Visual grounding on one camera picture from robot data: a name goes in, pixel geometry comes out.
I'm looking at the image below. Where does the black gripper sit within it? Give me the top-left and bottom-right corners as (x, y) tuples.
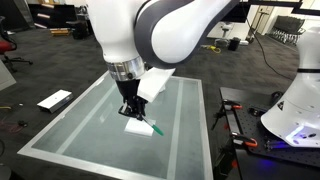
(114, 78), (148, 120)

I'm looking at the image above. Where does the white pen with green cap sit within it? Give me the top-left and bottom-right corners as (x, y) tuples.
(136, 114), (165, 137)

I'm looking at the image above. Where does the flat white box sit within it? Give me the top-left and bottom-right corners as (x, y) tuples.
(36, 89), (74, 114)

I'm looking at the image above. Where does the black cluttered desk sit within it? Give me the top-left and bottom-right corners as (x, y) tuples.
(65, 4), (96, 41)

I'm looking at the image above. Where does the yellow wooden crate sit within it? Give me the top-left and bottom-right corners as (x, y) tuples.
(49, 28), (71, 37)

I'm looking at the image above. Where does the black optical breadboard bench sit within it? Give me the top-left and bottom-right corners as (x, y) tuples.
(213, 87), (320, 180)

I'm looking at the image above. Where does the black trash bin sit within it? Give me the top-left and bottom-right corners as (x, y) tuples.
(228, 36), (242, 52)

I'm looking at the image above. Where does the white stool stand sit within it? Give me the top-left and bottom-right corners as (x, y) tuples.
(214, 21), (234, 48)

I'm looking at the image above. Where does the black shelving cabinet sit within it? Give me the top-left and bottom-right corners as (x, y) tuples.
(28, 3), (78, 30)

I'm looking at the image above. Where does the grey panel board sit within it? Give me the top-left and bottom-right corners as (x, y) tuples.
(0, 59), (17, 92)

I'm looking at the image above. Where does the red office chair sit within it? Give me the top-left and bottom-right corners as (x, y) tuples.
(0, 16), (34, 73)

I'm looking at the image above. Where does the black monitor screen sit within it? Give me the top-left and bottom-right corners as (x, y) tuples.
(220, 2), (250, 24)

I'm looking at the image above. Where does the stack of black chairs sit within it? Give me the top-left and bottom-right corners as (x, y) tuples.
(267, 14), (306, 46)

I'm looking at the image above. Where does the orange handled black clamp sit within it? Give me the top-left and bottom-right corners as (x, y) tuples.
(210, 99), (244, 131)
(229, 132), (259, 149)

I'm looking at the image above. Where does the yellow cable bundle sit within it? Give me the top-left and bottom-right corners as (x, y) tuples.
(199, 44), (222, 54)

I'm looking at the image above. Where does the small black mount bracket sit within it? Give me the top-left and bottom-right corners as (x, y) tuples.
(248, 106), (268, 118)

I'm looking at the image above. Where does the black floor cable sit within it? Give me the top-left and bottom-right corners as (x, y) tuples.
(244, 0), (295, 81)

